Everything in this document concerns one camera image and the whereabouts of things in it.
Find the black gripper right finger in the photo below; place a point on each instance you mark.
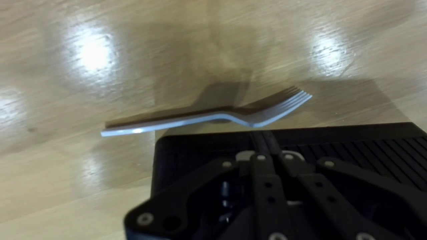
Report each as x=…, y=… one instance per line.
x=341, y=218

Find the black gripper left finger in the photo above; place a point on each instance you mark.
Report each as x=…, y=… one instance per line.
x=270, y=217

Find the white plastic fork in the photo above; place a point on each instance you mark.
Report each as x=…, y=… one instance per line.
x=275, y=107

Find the black cutlery rack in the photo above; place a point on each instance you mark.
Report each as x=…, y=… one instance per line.
x=202, y=183

